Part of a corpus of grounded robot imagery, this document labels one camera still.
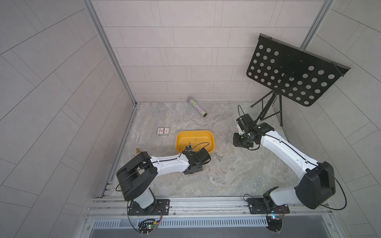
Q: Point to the playing card box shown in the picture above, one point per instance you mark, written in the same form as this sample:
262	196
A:
163	131

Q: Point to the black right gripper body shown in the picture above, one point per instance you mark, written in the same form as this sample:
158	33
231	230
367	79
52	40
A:
242	140

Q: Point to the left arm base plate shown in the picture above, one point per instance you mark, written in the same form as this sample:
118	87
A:
160	206

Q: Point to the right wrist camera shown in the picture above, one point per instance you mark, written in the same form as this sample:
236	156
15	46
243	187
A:
245	123

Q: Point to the left green circuit board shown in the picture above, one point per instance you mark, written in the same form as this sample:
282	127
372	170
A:
147	226

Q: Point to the silver screw cluster screw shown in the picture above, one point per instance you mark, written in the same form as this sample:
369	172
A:
219	157

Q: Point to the green circuit board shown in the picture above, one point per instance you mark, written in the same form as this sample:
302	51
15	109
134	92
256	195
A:
274	223
147	226

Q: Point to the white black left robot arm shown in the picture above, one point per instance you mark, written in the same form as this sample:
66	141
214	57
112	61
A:
136	176

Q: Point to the yellow plastic storage box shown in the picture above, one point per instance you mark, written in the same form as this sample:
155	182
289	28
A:
204	139

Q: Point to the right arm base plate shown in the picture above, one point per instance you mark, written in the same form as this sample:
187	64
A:
260	205

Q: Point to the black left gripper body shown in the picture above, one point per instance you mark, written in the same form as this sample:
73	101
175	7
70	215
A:
198	168

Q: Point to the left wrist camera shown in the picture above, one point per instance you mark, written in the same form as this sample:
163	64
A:
203	157

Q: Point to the rhinestone silver microphone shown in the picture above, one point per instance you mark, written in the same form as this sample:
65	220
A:
197	106

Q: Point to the right green circuit board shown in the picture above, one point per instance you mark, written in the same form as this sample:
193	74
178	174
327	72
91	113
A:
274	223

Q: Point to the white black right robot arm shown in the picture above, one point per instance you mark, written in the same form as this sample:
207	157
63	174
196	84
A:
317	181

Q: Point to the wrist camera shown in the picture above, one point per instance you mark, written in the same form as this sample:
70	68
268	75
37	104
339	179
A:
245	123
203	157

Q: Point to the black perforated music stand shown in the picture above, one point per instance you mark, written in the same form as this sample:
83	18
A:
288	71

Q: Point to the aluminium rail frame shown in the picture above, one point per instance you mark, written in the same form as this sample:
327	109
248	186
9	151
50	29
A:
202	212

